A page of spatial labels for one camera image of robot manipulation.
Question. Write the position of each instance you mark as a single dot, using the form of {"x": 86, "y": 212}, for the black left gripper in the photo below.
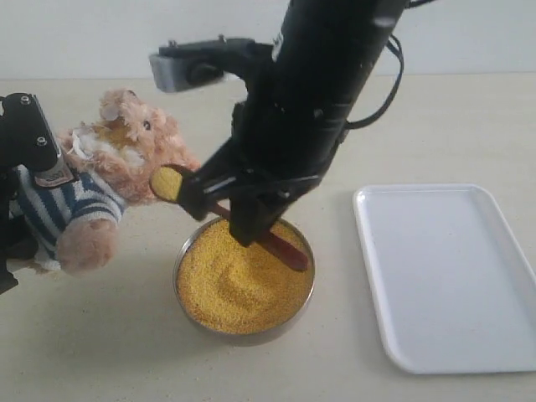
{"x": 26, "y": 139}

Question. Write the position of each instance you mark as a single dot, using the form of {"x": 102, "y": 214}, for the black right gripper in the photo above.
{"x": 285, "y": 135}

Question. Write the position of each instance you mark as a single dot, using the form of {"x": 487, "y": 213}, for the dark red wooden spoon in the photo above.
{"x": 166, "y": 183}

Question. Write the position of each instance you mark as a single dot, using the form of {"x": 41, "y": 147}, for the plush teddy bear striped shirt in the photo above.
{"x": 76, "y": 225}

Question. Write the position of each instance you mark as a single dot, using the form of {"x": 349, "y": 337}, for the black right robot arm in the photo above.
{"x": 320, "y": 32}

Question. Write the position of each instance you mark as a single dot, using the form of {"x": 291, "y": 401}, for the yellow millet grains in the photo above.
{"x": 234, "y": 285}

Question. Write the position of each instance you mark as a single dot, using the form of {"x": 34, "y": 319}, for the round metal bowl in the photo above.
{"x": 184, "y": 259}

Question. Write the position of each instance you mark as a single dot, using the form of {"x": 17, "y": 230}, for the white rectangular plastic tray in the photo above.
{"x": 453, "y": 292}

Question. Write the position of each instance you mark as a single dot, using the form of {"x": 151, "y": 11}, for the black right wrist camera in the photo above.
{"x": 179, "y": 67}

